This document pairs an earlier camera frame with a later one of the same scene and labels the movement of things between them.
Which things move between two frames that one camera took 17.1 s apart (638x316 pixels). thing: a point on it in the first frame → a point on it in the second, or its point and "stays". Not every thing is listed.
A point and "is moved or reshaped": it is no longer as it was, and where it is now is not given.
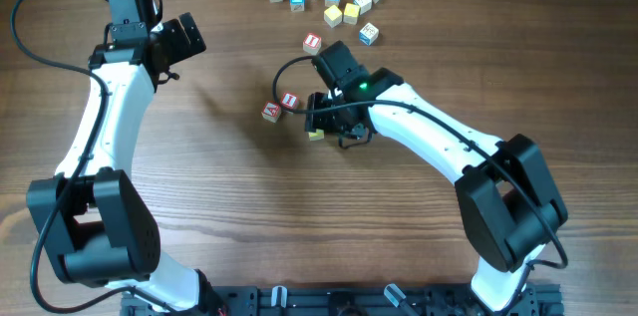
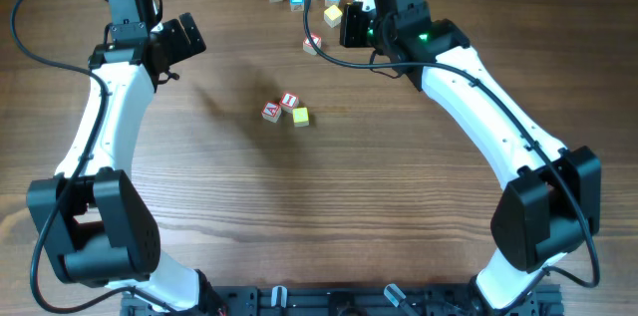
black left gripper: (183, 49) stays
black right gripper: (316, 116) → (352, 16)
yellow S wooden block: (318, 135) is moved or reshaped
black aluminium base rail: (363, 300) stays
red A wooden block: (271, 111) stays
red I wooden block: (289, 100) stays
